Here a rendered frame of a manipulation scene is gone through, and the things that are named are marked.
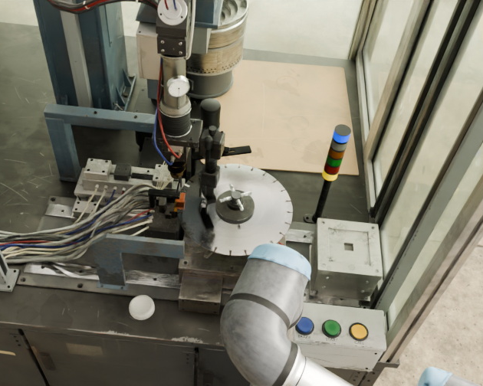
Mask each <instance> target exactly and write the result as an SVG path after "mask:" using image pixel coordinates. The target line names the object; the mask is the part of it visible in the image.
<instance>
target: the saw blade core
mask: <svg viewBox="0 0 483 386"><path fill-rule="evenodd" d="M225 165H226V167H227V168H226V167H225ZM238 165H239V164H223V165H219V166H220V167H221V168H220V179H219V181H218V185H217V188H214V194H215V197H216V200H217V198H218V196H219V195H220V194H221V193H223V192H225V191H228V190H231V189H230V187H229V186H228V185H229V184H230V183H231V184H232V185H233V188H234V189H235V190H240V191H244V192H249V191H252V195H250V196H251V197H252V199H253V200H254V203H255V210H254V213H253V215H252V216H251V217H250V218H249V219H248V220H246V221H242V222H230V221H226V220H225V219H223V218H221V217H220V216H219V214H218V213H217V211H216V209H215V203H214V204H206V201H205V199H204V198H202V196H201V198H200V197H199V187H200V186H199V178H200V177H201V174H200V173H201V172H200V173H199V172H198V173H197V174H195V175H194V176H192V177H191V178H190V180H189V181H187V182H186V184H187V185H189V187H187V186H185V185H184V186H183V187H182V190H181V193H186V195H185V200H184V202H177V206H176V210H177V215H178V219H179V223H180V224H182V225H181V226H182V229H183V230H184V231H185V232H186V234H187V235H188V236H189V235H190V236H189V237H190V238H191V239H192V240H193V241H195V242H196V243H197V244H198V245H200V244H201V243H202V242H204V243H202V245H201V247H204V248H205V249H207V250H210V251H212V252H214V251H215V253H217V254H223V255H229V254H230V251H231V256H245V250H246V254H247V255H251V253H252V251H253V250H254V249H255V248H256V247H257V246H258V245H260V244H266V243H271V242H270V241H272V243H273V244H276V243H277V242H279V241H280V240H281V239H282V238H283V236H284V235H285V234H286V233H287V231H288V229H289V227H290V225H291V221H292V216H293V208H292V203H291V201H290V200H291V199H290V197H289V195H288V193H287V191H286V190H285V188H284V187H283V185H282V184H281V183H280V182H279V181H277V179H276V178H274V177H273V176H271V175H269V174H268V173H266V174H265V172H264V171H262V170H260V169H258V168H255V167H254V168H253V167H252V166H249V165H240V168H239V167H238ZM252 168H253V171H252ZM275 181H276V182H275ZM284 190H285V191H284ZM286 201H287V202H286ZM181 212H182V213H181ZM288 212H290V213H288ZM184 223H186V224H184ZM285 223H286V224H285ZM192 233H193V234H192ZM279 233H282V234H283V235H282V234H279ZM191 234H192V235H191ZM216 247H217V249H216V250H215V248H216Z"/></svg>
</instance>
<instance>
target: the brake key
mask: <svg viewBox="0 0 483 386"><path fill-rule="evenodd" d="M312 327H313V324H312V321H310V320H309V319H308V318H301V319H300V320H299V322H298V323H297V329H298V330H299V331H300V332H303V333H309V332H310V331H311V330H312Z"/></svg>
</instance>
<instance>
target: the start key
mask: <svg viewBox="0 0 483 386"><path fill-rule="evenodd" d="M324 331H325V332H326V333H327V334H328V335H331V336H335V335H337V334H338V333H339V331H340V326H339V324H338V323H337V322H335V321H333V320H330V321H327V322H326V323H325V325H324Z"/></svg>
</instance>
